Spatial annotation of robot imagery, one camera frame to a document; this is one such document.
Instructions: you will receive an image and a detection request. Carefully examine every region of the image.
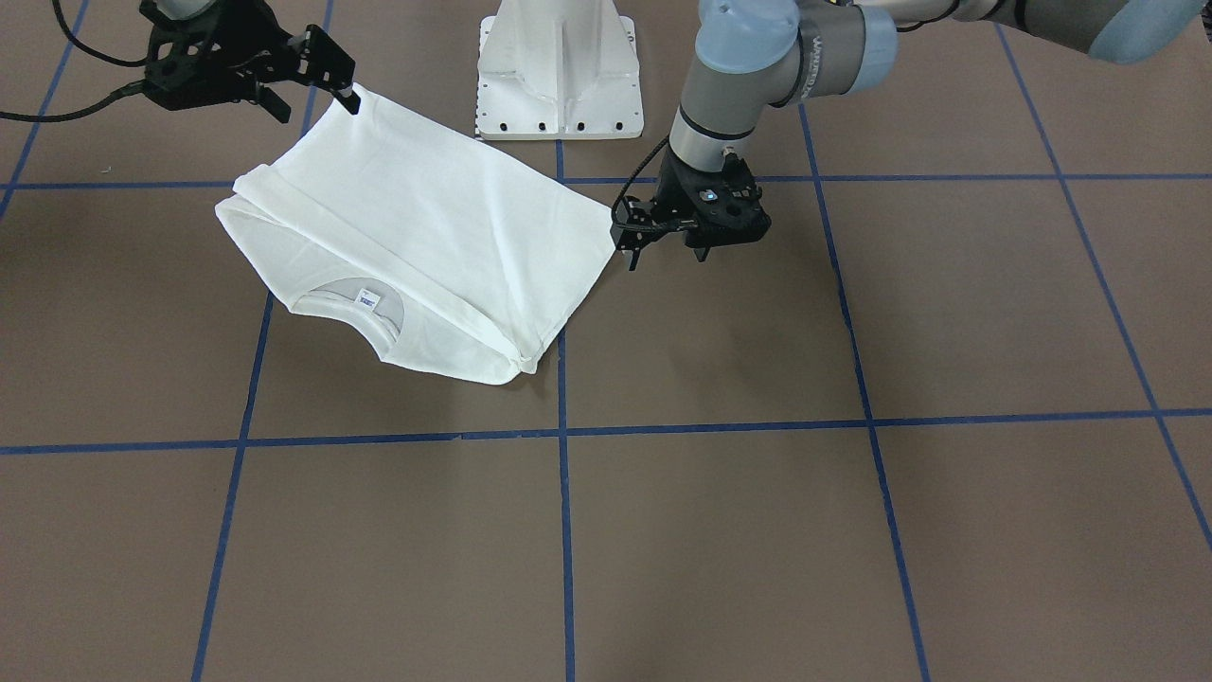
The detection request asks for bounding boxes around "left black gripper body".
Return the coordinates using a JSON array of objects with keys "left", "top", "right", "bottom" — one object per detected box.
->
[{"left": 611, "top": 151, "right": 774, "bottom": 252}]

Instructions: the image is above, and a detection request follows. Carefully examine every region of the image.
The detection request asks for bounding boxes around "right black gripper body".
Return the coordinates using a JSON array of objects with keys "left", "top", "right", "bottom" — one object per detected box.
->
[{"left": 141, "top": 1, "right": 295, "bottom": 111}]

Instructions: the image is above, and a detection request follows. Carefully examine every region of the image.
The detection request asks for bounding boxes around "white long-sleeve printed shirt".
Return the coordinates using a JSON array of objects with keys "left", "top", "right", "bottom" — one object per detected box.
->
[{"left": 215, "top": 85, "right": 614, "bottom": 386}]

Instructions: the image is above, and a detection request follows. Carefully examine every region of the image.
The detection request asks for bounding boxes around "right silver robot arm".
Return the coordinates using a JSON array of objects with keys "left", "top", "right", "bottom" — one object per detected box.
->
[{"left": 139, "top": 1, "right": 361, "bottom": 122}]

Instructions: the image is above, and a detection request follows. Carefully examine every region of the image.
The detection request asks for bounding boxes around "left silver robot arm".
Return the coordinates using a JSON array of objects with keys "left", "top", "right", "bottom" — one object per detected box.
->
[{"left": 611, "top": 1, "right": 1206, "bottom": 269}]

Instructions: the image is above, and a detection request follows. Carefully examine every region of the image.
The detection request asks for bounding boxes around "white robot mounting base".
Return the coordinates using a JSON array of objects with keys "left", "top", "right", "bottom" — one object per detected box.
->
[{"left": 473, "top": 1, "right": 645, "bottom": 141}]

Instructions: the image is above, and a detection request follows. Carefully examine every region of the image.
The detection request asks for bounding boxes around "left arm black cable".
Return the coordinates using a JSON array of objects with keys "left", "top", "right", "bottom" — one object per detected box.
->
[{"left": 611, "top": 137, "right": 673, "bottom": 228}]

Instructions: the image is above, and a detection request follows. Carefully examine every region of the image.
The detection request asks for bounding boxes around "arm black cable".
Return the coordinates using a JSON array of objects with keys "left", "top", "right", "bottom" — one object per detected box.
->
[
  {"left": 0, "top": 0, "right": 152, "bottom": 124},
  {"left": 611, "top": 137, "right": 673, "bottom": 228}
]

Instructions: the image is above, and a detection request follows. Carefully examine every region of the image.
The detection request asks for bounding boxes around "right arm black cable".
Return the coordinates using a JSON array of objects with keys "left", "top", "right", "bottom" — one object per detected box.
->
[{"left": 0, "top": 0, "right": 152, "bottom": 124}]

